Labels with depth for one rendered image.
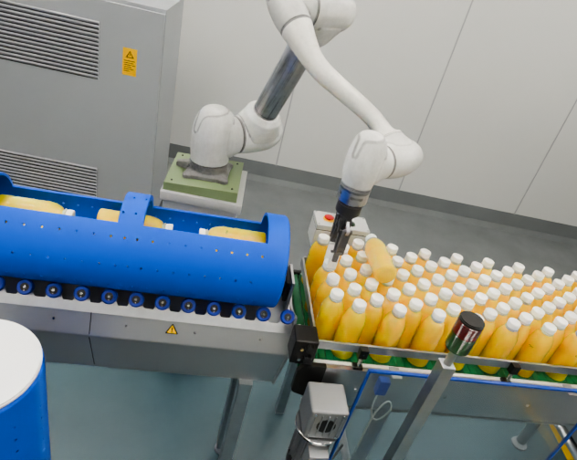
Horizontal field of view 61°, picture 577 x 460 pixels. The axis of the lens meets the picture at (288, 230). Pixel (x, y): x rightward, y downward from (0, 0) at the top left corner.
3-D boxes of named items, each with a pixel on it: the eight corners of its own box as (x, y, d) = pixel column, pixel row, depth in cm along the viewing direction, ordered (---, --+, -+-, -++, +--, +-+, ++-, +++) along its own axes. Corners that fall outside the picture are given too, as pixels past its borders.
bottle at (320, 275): (322, 303, 168) (337, 260, 159) (325, 318, 162) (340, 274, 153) (302, 300, 167) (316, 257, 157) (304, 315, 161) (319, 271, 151)
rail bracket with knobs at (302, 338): (285, 343, 149) (293, 318, 143) (308, 345, 150) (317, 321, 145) (288, 369, 140) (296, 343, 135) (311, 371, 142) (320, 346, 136)
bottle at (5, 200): (-10, 215, 134) (62, 225, 138) (-5, 191, 135) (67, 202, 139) (0, 220, 141) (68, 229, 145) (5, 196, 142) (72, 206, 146)
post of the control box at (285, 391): (274, 406, 237) (329, 239, 185) (282, 407, 238) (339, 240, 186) (275, 413, 234) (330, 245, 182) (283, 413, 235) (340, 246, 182)
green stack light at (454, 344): (441, 337, 126) (448, 323, 124) (463, 339, 128) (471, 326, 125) (449, 355, 121) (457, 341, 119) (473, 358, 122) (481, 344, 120)
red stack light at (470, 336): (448, 322, 124) (455, 311, 122) (471, 325, 125) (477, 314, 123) (457, 341, 118) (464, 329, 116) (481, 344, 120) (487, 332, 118)
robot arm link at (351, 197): (344, 188, 135) (338, 206, 138) (374, 193, 136) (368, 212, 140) (339, 173, 142) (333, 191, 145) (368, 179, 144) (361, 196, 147)
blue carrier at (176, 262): (-2, 224, 154) (-16, 148, 136) (269, 261, 170) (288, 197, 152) (-44, 292, 133) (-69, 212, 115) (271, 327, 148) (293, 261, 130)
